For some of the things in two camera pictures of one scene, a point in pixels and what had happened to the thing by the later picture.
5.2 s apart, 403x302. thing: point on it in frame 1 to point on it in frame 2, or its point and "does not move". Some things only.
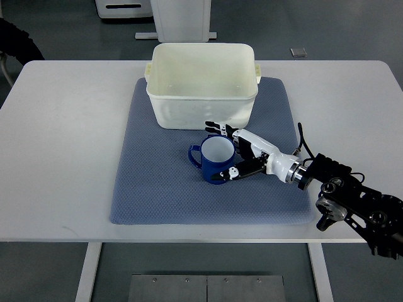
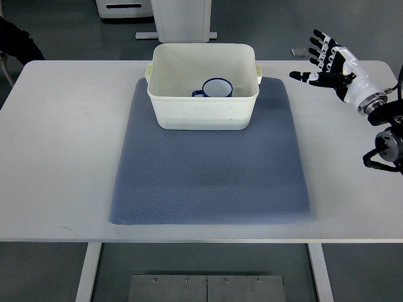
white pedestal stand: (180, 21) does not move
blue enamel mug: (218, 153) to (215, 87)
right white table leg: (320, 272) does not move
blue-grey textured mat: (157, 183) does not move
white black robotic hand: (259, 155) to (342, 72)
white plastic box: (189, 84) does not move
